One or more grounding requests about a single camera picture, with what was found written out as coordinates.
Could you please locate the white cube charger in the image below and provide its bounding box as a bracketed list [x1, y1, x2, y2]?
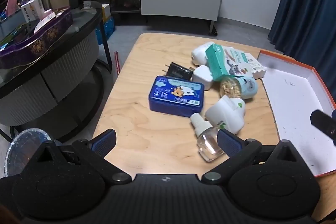
[192, 65, 214, 91]

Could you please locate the clear liquid refill bottle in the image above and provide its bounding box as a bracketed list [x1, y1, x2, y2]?
[190, 112, 226, 162]

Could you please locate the teal bandage box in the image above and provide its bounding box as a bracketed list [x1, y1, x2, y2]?
[205, 44, 251, 82]

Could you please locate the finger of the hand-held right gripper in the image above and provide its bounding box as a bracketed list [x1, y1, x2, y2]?
[310, 109, 336, 147]

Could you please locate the white plug-in device green button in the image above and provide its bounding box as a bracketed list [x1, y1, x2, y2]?
[205, 95, 246, 135]

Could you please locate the purple patterned tin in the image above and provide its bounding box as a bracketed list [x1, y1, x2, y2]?
[0, 7, 74, 69]

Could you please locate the round glass coffee table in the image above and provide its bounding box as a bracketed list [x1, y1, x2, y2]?
[0, 1, 116, 140]

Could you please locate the orange-edged white box lid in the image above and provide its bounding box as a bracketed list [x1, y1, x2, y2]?
[256, 50, 336, 178]

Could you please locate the trash bin with clear bag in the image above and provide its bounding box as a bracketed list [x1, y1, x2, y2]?
[4, 128, 54, 178]

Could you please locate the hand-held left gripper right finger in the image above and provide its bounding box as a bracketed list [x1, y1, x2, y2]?
[201, 129, 307, 185]

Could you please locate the white and yellow carton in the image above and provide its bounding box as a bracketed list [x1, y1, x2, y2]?
[101, 4, 112, 22]

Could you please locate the plain white plug-in device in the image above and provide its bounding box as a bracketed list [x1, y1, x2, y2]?
[191, 42, 214, 67]

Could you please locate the small white cardboard box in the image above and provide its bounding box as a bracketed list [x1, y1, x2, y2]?
[243, 52, 267, 79]

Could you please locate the red stick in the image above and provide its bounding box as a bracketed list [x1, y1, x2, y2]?
[114, 51, 121, 76]

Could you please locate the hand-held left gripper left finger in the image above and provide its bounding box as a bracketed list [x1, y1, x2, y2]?
[31, 129, 133, 185]

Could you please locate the white printed carton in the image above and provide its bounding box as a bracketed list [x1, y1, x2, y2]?
[20, 0, 45, 22]

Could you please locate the black wall charger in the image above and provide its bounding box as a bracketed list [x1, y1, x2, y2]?
[163, 62, 194, 81]

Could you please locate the blue cartoon tin box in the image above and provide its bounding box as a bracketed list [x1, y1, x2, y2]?
[148, 76, 205, 118]

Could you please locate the white television cabinet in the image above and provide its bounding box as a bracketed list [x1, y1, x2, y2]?
[79, 0, 225, 35]

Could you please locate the dark blue curtain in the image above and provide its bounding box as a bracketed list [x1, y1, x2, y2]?
[268, 0, 336, 67]

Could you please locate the kraft paper bucket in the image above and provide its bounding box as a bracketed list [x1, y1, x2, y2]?
[48, 0, 70, 10]

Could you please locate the toothpick jar with blue lid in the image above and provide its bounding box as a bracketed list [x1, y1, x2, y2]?
[219, 76, 258, 100]

